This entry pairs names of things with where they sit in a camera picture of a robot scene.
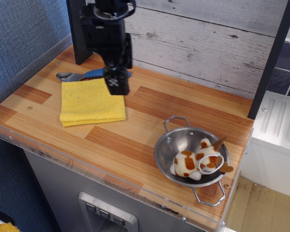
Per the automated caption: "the black vertical post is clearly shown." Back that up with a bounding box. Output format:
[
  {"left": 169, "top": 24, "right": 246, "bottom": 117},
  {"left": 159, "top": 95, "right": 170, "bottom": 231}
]
[
  {"left": 66, "top": 0, "right": 92, "bottom": 65},
  {"left": 247, "top": 0, "right": 290, "bottom": 119}
]

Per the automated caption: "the yellow object bottom left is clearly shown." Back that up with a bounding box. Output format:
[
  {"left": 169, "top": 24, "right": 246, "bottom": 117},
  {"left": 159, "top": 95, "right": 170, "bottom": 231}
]
[{"left": 0, "top": 223, "right": 20, "bottom": 232}]

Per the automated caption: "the white ribbed appliance top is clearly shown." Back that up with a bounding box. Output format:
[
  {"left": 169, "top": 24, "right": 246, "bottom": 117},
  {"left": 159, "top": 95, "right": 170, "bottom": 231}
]
[{"left": 252, "top": 91, "right": 290, "bottom": 150}]

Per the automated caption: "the black left vertical post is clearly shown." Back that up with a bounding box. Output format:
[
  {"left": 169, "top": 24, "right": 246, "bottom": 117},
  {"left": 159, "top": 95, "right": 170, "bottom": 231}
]
[{"left": 66, "top": 0, "right": 92, "bottom": 65}]

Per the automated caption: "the grey control panel with buttons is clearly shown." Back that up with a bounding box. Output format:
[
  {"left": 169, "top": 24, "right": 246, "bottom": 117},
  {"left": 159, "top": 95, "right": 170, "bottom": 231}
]
[{"left": 78, "top": 191, "right": 139, "bottom": 232}]

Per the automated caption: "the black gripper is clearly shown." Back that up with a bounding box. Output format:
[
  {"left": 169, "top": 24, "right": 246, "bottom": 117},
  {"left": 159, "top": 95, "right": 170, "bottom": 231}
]
[{"left": 80, "top": 3, "right": 132, "bottom": 95}]

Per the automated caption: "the folded yellow towel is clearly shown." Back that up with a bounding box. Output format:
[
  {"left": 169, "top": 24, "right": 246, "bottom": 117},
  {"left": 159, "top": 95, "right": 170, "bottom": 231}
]
[{"left": 59, "top": 79, "right": 126, "bottom": 127}]

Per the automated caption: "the steel bowl with handles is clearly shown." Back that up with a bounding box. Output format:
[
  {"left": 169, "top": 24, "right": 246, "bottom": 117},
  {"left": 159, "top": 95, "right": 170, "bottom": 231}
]
[{"left": 154, "top": 125, "right": 230, "bottom": 206}]

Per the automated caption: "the black right vertical post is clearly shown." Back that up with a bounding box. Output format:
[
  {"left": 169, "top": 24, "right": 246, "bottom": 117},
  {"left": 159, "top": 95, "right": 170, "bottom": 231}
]
[{"left": 247, "top": 0, "right": 290, "bottom": 119}]

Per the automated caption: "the spotted plush animal toy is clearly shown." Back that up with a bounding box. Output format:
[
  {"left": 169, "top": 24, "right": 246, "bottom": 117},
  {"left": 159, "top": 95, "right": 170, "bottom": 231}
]
[{"left": 170, "top": 137, "right": 233, "bottom": 181}]

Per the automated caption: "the blue handled metal spoon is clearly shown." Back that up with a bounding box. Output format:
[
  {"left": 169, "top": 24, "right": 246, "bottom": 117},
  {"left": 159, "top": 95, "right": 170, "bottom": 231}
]
[{"left": 57, "top": 68, "right": 131, "bottom": 83}]

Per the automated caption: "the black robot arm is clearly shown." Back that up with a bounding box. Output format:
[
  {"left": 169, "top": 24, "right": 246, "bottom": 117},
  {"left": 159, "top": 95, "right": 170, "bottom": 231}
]
[{"left": 80, "top": 0, "right": 136, "bottom": 95}]

